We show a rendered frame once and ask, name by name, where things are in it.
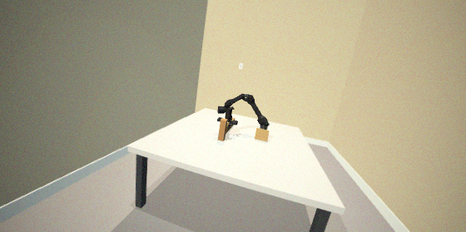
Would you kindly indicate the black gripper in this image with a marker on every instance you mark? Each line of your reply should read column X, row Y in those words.
column 229, row 120

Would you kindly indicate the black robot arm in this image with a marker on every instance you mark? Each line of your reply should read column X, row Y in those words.
column 250, row 100

